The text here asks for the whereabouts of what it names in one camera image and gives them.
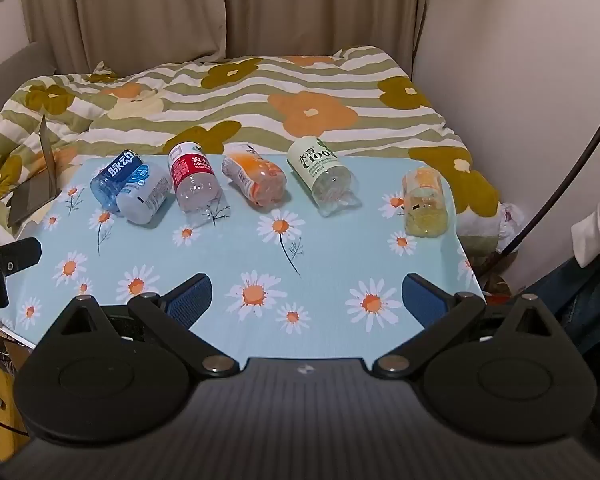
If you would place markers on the beige curtain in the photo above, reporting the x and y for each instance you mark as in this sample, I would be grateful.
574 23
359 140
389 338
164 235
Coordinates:
180 10

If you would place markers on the yellow bag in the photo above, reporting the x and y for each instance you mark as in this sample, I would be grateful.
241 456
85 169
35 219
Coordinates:
0 410

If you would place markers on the red label plastic bottle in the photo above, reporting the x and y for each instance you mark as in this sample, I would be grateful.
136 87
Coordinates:
192 175

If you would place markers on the grey sofa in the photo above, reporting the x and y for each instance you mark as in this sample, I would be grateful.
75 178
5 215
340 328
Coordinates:
15 65

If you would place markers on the green white label plastic bottle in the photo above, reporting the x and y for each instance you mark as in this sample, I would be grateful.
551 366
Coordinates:
320 172

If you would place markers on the striped floral blanket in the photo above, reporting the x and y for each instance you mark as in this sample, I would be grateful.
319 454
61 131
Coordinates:
260 100

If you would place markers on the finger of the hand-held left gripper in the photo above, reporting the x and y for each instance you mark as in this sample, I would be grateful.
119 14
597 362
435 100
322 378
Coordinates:
17 255

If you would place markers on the blue daisy print tablecloth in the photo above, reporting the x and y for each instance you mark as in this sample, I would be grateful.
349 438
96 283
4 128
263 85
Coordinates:
300 270

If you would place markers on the blue label plastic bottle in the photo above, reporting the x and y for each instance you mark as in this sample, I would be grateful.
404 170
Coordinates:
114 177

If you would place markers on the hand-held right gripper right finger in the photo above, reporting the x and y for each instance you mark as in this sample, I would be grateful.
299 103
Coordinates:
422 302

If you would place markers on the yellow label plastic bottle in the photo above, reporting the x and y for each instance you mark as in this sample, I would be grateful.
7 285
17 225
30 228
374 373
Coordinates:
424 200

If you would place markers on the grey laptop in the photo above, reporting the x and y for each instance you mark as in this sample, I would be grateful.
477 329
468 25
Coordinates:
35 190

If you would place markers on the orange label plastic bottle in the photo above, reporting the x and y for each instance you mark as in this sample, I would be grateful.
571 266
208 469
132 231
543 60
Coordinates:
255 177

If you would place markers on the white plastic bag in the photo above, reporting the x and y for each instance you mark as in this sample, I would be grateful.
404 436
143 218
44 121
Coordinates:
510 220

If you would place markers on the person's blue jeans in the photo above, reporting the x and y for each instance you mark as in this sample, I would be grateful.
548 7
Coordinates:
580 305

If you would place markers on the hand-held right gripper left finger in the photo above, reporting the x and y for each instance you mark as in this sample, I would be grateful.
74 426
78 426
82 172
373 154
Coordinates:
189 301

